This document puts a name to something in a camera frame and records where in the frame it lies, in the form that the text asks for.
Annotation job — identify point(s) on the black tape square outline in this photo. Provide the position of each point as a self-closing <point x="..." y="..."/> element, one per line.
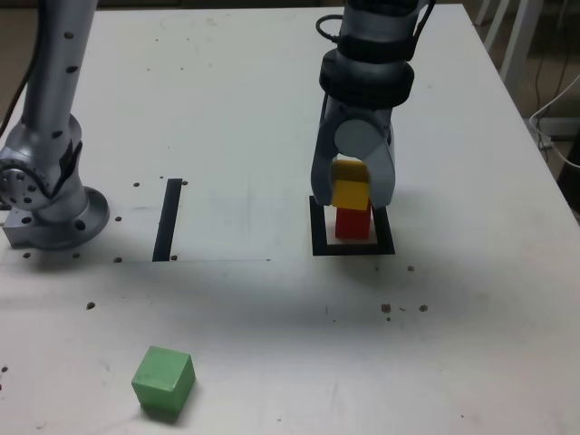
<point x="353" y="250"/>

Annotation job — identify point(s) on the black box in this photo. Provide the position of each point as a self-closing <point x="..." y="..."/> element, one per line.
<point x="572" y="181"/>

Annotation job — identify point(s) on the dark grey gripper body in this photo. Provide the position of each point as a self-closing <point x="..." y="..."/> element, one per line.
<point x="362" y="113"/>

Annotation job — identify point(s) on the white furniture base bar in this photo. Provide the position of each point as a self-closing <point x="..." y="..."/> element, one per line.
<point x="562" y="127"/>

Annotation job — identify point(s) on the green cube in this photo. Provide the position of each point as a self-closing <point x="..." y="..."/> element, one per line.
<point x="163" y="380"/>

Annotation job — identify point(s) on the white furniture leg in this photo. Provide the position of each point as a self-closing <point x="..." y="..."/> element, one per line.
<point x="521" y="36"/>
<point x="496" y="22"/>
<point x="482" y="11"/>

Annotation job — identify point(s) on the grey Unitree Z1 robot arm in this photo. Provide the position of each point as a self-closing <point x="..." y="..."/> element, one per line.
<point x="376" y="22"/>

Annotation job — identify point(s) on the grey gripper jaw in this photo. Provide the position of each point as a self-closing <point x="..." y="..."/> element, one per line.
<point x="322" y="172"/>
<point x="383" y="176"/>

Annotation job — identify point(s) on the yellow cube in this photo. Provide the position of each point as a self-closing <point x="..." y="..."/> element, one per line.
<point x="351" y="195"/>

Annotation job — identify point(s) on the black tape strip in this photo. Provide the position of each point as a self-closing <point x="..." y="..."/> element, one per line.
<point x="167" y="222"/>

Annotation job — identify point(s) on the red cube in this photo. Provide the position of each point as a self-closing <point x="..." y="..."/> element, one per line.
<point x="353" y="224"/>

